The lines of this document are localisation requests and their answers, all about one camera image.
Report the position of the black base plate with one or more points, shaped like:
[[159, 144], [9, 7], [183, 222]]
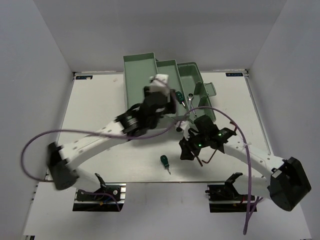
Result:
[[221, 201], [113, 202]]

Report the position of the right dark hex key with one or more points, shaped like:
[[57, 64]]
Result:
[[235, 126]]

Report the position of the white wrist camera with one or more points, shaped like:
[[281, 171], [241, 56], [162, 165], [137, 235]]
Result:
[[159, 83], [183, 127]]

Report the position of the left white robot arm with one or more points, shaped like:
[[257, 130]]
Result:
[[64, 161]]

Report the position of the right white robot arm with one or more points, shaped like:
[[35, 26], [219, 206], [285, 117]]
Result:
[[283, 181]]

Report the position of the green stubby screwdriver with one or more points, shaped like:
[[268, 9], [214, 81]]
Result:
[[180, 98], [165, 163]]

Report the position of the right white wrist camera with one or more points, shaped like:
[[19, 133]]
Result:
[[183, 127]]

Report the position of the left dark hex key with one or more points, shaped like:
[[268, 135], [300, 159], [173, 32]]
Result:
[[200, 161]]

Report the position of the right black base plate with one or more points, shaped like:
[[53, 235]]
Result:
[[221, 201]]

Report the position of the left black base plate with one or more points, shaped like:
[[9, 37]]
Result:
[[113, 202]]

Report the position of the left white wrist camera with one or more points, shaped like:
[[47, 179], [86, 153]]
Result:
[[159, 83]]

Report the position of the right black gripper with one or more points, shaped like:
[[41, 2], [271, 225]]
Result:
[[186, 147]]

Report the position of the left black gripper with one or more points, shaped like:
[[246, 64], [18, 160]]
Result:
[[171, 108]]

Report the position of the large silver ratchet wrench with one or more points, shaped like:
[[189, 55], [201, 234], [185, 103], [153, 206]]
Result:
[[190, 102]]

